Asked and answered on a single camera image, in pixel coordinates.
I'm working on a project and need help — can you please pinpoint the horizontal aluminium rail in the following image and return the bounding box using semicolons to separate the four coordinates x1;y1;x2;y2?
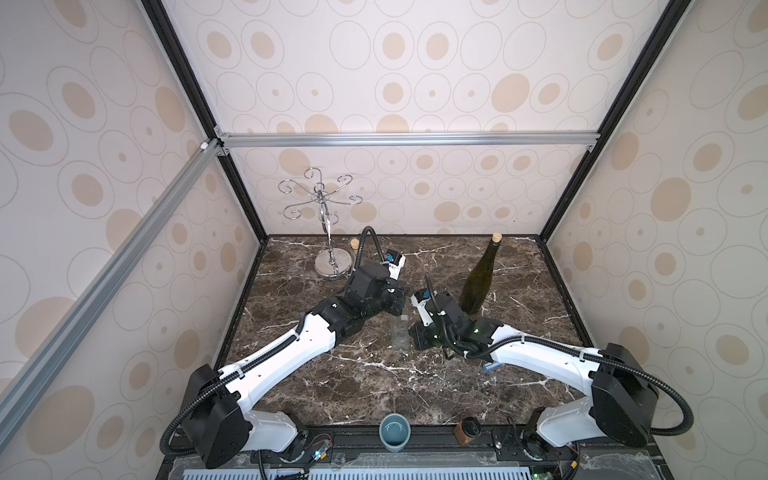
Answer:
221;130;600;148

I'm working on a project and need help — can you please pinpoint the tall clear corked bottle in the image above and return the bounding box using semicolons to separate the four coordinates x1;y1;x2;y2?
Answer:
350;238;363;271

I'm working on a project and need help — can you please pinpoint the clear bottle black cap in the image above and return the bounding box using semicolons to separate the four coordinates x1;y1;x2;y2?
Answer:
390;313;411;352

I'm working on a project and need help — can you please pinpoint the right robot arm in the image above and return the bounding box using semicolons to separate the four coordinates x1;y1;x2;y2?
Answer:
409;286;694;458

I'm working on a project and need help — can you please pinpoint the left diagonal aluminium rail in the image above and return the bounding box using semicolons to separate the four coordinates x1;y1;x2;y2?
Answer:
1;138;223;449

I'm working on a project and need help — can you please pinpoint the blue grey ceramic cup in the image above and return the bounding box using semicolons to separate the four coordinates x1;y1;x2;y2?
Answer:
378;413;412;453

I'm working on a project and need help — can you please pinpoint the small brown black cup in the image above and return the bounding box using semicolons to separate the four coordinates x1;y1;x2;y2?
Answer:
453;417;482;446

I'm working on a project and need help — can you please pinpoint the dark green wine bottle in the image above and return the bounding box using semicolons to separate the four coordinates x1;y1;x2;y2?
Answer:
459;233;503;315

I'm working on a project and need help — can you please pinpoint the blue peeled label strip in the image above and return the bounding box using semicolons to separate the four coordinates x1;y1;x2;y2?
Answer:
482;361;503;372

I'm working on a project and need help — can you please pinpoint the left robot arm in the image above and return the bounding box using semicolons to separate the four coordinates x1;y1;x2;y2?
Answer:
159;250;407;469

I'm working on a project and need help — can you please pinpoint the chrome glass holder stand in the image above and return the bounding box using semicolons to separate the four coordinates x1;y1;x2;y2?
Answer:
278;167;363;280

